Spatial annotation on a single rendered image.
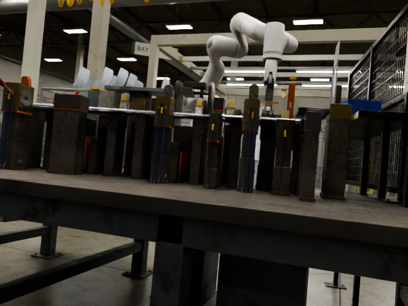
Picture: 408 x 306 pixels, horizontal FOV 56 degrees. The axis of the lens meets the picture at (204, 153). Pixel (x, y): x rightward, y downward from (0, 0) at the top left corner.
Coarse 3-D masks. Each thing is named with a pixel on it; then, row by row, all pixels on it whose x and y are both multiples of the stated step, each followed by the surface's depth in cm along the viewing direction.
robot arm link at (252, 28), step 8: (248, 16) 186; (240, 24) 186; (248, 24) 180; (256, 24) 176; (264, 24) 177; (248, 32) 180; (256, 32) 176; (264, 32) 177; (256, 40) 179; (288, 40) 166; (296, 40) 168; (288, 48) 167; (296, 48) 169
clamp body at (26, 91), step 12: (12, 84) 161; (24, 84) 163; (12, 96) 160; (24, 96) 164; (12, 108) 160; (24, 108) 164; (12, 120) 161; (24, 120) 166; (12, 132) 161; (24, 132) 167; (0, 144) 161; (12, 144) 160; (24, 144) 167; (0, 156) 160; (12, 156) 160; (24, 156) 167; (0, 168) 158; (12, 168) 160; (24, 168) 168
